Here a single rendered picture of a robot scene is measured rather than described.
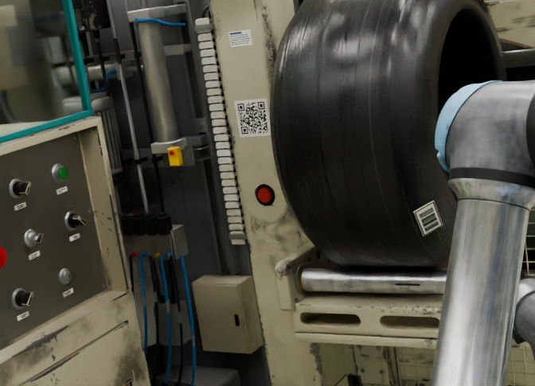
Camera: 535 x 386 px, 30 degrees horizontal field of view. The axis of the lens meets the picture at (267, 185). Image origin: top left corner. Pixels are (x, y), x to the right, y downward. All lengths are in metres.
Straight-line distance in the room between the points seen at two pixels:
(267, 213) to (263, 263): 0.11
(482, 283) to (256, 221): 0.94
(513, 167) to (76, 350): 1.07
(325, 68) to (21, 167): 0.61
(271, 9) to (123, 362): 0.78
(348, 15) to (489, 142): 0.63
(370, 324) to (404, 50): 0.53
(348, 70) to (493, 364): 0.68
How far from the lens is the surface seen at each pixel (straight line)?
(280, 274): 1.93
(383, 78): 1.67
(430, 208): 1.72
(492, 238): 1.19
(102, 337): 2.05
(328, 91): 1.71
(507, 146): 1.19
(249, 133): 2.02
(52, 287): 2.00
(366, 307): 1.89
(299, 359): 2.12
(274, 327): 2.12
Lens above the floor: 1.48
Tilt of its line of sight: 11 degrees down
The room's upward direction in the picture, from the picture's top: 9 degrees counter-clockwise
